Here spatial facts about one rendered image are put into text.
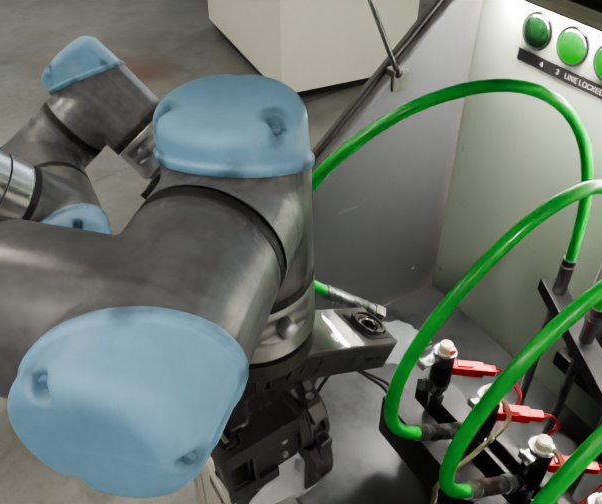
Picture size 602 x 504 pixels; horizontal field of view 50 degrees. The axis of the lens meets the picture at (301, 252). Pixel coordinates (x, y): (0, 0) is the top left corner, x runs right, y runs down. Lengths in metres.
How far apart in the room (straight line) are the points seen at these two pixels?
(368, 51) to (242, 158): 3.59
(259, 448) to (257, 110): 0.23
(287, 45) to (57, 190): 3.05
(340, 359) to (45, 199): 0.30
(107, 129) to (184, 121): 0.42
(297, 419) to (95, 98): 0.41
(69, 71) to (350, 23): 3.10
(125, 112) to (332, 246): 0.49
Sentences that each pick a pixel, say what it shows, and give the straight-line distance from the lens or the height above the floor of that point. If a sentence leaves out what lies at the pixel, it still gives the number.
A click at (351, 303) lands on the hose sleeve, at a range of 0.83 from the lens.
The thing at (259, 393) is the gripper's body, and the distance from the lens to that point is 0.43.
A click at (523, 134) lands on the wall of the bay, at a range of 1.02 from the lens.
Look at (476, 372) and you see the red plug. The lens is 0.86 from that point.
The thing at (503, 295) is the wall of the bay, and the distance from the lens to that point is 1.17.
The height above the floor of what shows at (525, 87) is 1.41.
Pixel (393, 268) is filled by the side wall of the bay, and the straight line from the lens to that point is 1.21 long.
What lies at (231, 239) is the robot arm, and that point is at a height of 1.54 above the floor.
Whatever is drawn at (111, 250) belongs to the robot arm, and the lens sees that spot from 0.26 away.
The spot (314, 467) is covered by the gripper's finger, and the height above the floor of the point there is 1.30.
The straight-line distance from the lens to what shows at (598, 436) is 0.57.
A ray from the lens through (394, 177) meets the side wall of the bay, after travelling 1.07.
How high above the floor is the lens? 1.71
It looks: 40 degrees down
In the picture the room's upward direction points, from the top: straight up
